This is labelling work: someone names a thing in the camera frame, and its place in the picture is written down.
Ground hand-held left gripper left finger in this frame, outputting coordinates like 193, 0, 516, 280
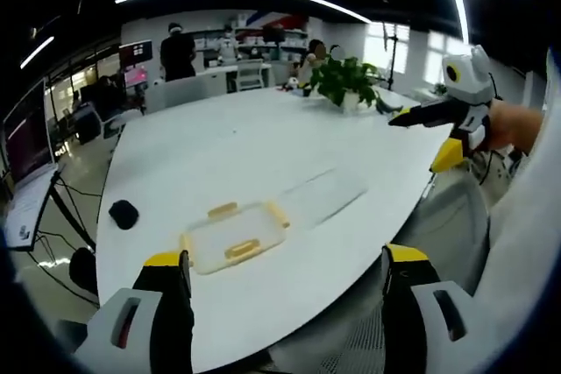
72, 249, 196, 374

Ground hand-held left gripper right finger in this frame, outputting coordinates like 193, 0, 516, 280
380, 242, 490, 374

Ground person's right hand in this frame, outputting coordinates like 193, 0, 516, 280
484, 101, 544, 155

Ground black tripod stand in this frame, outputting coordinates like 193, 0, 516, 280
380, 22, 411, 91

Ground black round stool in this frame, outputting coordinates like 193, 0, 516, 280
68, 247, 99, 297

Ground white mesh office chair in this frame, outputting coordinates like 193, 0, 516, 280
267, 293, 387, 374

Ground potted green plant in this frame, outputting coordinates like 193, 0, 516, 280
309, 56, 383, 113

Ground clear lid with yellow clasps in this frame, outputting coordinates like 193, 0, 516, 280
179, 200, 292, 277

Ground clear plastic container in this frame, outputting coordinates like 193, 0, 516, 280
280, 167, 369, 231

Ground white board on stand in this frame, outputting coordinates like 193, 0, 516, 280
3, 162, 61, 253

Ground white storage shelves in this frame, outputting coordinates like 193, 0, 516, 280
234, 25, 309, 60

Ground large dark monitor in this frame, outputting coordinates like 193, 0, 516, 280
1, 77, 59, 186

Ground short ceiling light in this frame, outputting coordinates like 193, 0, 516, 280
18, 35, 56, 70

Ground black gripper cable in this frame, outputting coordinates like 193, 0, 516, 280
478, 71, 504, 187

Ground black floor cable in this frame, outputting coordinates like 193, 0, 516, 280
34, 172, 109, 305

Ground wall screen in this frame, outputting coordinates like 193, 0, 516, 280
118, 39, 154, 69

